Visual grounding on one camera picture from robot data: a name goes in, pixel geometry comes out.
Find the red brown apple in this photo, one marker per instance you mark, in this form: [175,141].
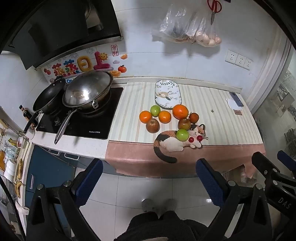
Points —
[184,123]
[152,125]
[194,117]

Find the white wall outlet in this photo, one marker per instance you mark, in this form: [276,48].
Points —
[240,60]
[248,64]
[231,56]

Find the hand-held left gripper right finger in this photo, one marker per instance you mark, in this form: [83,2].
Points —
[209,180]

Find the dark sauce bottle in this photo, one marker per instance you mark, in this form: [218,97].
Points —
[26,113]

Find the green apple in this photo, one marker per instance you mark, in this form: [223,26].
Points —
[182,134]
[155,110]

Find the steel wok lid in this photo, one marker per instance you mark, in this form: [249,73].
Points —
[85,89]

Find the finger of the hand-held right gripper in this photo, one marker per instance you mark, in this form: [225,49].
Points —
[263,164]
[288,159]

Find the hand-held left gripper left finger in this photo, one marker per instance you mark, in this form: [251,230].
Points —
[90,183]

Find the tangerine wall sticker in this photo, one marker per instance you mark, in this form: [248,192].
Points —
[122,68]

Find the person's grey slipper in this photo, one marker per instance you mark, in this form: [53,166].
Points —
[169,205]
[149,205]

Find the black range hood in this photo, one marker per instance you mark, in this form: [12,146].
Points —
[57,27]

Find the colourful festive wall sticker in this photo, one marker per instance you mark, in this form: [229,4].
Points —
[83,64]

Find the black glass cooktop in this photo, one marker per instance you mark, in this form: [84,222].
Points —
[99,126]

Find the striped cat print tablecloth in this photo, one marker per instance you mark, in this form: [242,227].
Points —
[134,104]

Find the small brown card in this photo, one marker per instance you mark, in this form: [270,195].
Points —
[237,112]

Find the white mug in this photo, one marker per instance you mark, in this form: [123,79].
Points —
[29,134]

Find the large orange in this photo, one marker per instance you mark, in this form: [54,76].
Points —
[180,111]

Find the black frying pan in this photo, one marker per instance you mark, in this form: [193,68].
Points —
[49,97]

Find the clear bag with dark contents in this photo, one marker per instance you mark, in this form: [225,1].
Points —
[175,25]

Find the white door frame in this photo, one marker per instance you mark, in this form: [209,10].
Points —
[268,76]

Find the oval patterned ceramic plate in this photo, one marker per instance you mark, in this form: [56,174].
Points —
[167,92]

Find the blue phone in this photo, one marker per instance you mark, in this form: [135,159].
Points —
[237,99]

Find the blue kitchen cabinet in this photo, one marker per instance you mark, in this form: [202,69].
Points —
[48,169]

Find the red stamp wall sticker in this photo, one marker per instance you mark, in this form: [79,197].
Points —
[114,50]

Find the white paper sheet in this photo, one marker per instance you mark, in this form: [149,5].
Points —
[230,103]

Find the cluttered white side shelf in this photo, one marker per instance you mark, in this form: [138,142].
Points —
[11,162]

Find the small orange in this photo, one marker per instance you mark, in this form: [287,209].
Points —
[145,116]
[165,116]

